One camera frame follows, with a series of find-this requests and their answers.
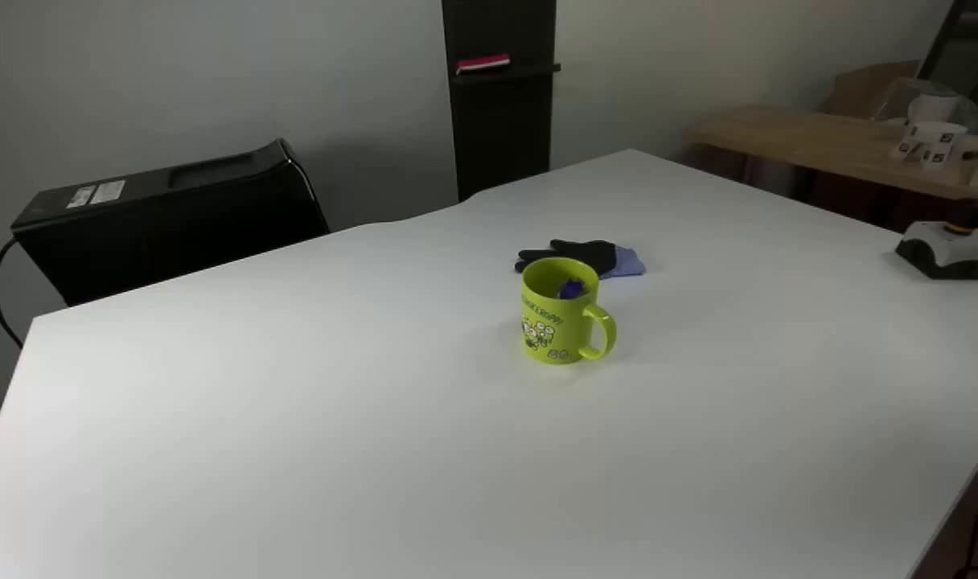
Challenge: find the red item on shelf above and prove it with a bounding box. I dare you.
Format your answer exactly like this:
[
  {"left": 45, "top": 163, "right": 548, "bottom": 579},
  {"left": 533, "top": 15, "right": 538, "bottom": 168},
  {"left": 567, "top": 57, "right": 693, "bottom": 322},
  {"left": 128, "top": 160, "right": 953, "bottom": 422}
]
[{"left": 449, "top": 53, "right": 516, "bottom": 76}]

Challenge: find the green mug with print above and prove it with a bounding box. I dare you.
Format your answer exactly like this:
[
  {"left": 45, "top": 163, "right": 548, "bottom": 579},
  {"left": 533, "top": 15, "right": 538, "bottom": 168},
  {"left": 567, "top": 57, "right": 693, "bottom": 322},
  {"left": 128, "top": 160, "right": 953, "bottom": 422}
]
[{"left": 516, "top": 255, "right": 620, "bottom": 370}]

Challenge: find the blue cloth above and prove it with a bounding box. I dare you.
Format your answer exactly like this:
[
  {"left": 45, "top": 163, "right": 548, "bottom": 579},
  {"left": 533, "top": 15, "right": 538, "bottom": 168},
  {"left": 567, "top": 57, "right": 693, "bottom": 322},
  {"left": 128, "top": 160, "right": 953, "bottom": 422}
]
[{"left": 597, "top": 242, "right": 649, "bottom": 284}]

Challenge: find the dark frame object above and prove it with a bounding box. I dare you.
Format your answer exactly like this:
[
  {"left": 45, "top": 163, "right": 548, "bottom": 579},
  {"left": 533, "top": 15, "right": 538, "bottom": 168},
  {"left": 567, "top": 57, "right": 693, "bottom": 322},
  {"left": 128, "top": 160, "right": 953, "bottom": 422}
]
[{"left": 917, "top": 0, "right": 978, "bottom": 108}]

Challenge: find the white and black device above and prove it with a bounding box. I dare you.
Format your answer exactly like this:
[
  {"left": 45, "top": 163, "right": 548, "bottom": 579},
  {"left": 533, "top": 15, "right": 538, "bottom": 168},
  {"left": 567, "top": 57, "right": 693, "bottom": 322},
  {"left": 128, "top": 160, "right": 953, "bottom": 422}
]
[{"left": 892, "top": 219, "right": 978, "bottom": 285}]

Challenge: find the black computer case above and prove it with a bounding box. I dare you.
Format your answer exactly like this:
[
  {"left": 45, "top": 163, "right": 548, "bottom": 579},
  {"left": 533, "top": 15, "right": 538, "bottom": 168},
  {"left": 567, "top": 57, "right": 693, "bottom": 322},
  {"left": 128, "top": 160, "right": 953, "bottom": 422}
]
[{"left": 10, "top": 135, "right": 330, "bottom": 310}]

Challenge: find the cardboard box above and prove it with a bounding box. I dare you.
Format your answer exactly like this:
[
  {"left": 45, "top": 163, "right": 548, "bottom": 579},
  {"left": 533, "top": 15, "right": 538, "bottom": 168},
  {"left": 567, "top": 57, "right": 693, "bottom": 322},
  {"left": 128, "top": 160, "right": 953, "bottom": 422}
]
[{"left": 822, "top": 60, "right": 925, "bottom": 122}]

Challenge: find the white printed cup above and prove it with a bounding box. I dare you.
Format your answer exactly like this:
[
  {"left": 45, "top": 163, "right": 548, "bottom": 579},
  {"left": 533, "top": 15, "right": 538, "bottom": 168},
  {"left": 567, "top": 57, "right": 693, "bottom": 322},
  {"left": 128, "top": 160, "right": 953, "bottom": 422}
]
[{"left": 893, "top": 116, "right": 972, "bottom": 169}]

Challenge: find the wooden side table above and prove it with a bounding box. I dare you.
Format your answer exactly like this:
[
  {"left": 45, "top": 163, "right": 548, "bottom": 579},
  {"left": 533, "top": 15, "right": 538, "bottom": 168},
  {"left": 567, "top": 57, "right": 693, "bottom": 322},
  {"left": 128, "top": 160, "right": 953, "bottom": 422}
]
[{"left": 688, "top": 103, "right": 978, "bottom": 209}]

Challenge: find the dark tall shelf column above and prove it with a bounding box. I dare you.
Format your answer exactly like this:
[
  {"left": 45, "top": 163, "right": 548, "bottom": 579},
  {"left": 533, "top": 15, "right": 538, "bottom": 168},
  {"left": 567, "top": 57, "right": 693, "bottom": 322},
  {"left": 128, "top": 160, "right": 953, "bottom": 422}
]
[{"left": 438, "top": 0, "right": 562, "bottom": 203}]

